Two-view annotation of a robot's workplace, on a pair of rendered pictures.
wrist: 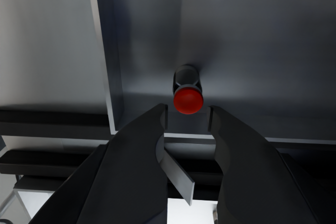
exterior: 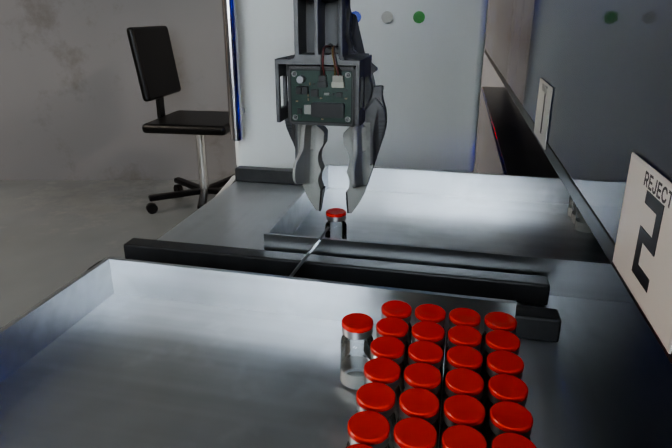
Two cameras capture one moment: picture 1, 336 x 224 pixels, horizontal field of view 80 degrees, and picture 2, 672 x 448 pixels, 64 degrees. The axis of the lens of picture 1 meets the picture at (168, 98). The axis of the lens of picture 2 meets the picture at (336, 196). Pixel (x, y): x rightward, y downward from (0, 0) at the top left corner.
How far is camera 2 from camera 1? 58 cm
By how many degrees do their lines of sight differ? 99
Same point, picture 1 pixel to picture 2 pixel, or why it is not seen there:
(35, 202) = (81, 294)
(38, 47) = (227, 237)
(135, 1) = (311, 229)
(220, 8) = (365, 234)
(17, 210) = not seen: outside the picture
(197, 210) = (312, 370)
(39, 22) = (240, 230)
